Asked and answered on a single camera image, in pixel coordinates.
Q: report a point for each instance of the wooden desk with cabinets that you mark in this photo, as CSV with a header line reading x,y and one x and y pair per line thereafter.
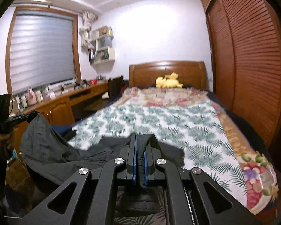
x,y
60,107

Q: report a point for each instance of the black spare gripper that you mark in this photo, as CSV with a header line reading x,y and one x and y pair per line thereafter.
x,y
81,84

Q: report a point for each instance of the pink tissue box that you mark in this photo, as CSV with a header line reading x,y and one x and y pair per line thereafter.
x,y
49,95

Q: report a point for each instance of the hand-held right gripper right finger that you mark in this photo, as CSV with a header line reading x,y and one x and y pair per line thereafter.
x,y
147,166

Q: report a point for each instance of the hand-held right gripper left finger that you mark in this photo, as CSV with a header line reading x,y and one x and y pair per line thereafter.
x,y
134,159

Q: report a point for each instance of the white wall shelf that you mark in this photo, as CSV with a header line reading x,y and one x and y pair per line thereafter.
x,y
105,54

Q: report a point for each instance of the yellow plush toy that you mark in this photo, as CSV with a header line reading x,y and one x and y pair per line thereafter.
x,y
168,81

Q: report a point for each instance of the dark wooden chair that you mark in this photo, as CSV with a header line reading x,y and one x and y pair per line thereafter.
x,y
115,86

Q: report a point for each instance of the leaf print bed sheet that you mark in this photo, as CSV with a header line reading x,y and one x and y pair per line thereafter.
x,y
154,121

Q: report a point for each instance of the bottles on desk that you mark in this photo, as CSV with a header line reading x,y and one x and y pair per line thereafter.
x,y
31,97

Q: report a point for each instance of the dark grey jacket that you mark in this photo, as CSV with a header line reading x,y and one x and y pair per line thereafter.
x,y
60,150

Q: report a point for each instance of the floral blanket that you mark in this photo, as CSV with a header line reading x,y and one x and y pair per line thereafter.
x,y
173,96

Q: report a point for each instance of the red basket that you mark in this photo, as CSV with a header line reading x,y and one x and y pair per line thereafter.
x,y
93,81

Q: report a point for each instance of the wooden bed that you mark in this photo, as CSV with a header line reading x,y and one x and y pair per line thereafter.
x,y
168,71

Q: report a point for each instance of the grey window blind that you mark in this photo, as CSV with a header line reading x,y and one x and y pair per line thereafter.
x,y
42,51

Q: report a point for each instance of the person's left hand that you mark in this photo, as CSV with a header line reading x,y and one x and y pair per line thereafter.
x,y
1,143

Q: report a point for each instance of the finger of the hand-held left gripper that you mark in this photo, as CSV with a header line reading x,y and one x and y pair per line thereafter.
x,y
23,117

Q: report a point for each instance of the wooden louvred wardrobe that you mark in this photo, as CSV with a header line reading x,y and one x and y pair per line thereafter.
x,y
253,58

